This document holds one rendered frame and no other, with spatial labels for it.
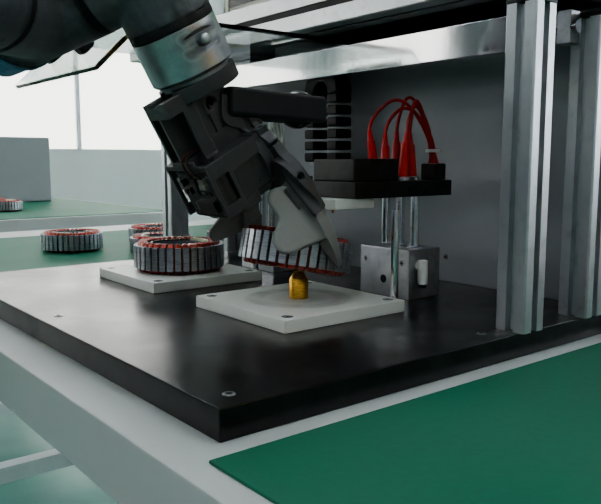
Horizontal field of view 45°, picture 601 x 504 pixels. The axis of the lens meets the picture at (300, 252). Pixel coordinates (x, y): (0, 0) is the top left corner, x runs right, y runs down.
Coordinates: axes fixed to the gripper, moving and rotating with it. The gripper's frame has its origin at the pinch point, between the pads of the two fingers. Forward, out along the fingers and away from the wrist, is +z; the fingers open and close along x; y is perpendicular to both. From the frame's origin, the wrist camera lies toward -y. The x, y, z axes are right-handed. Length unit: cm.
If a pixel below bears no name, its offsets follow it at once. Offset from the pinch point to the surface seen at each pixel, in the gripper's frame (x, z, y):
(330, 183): -0.3, -3.8, -7.0
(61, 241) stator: -72, 6, 1
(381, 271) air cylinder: -0.3, 8.5, -8.7
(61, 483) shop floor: -140, 85, 20
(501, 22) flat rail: 16.3, -13.8, -18.4
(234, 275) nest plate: -16.6, 5.8, -0.3
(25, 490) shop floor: -141, 80, 28
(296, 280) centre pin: 0.7, 1.9, 2.2
